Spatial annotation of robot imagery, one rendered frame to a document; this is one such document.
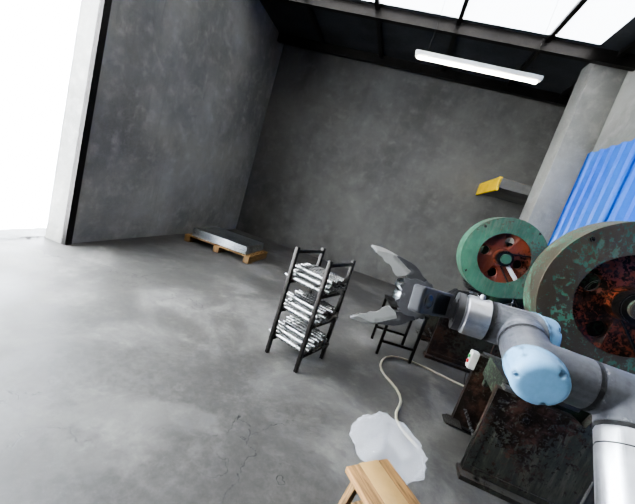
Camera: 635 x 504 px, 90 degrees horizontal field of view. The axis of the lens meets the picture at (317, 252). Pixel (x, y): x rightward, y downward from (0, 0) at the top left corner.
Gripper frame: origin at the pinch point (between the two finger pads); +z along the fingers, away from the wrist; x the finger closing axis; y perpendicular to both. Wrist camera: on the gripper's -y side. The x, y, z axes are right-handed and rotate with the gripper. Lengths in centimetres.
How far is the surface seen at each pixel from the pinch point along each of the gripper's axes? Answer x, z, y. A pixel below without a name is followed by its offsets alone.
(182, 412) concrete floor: -104, 89, 100
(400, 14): 386, 108, 384
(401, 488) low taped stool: -80, -31, 85
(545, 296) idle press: 18, -75, 124
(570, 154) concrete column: 254, -175, 458
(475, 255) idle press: 53, -66, 291
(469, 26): 383, 9, 395
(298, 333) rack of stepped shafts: -61, 62, 192
